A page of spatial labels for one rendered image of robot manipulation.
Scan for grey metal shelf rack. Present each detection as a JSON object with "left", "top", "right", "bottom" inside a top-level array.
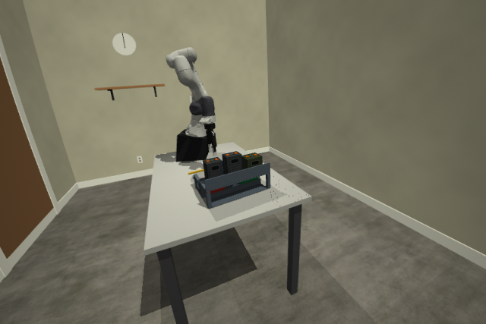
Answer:
[{"left": 193, "top": 162, "right": 270, "bottom": 209}]

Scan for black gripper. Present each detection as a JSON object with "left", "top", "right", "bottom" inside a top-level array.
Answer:
[{"left": 204, "top": 123, "right": 217, "bottom": 156}]

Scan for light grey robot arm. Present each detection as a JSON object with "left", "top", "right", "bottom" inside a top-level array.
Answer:
[{"left": 166, "top": 47, "right": 216, "bottom": 137}]

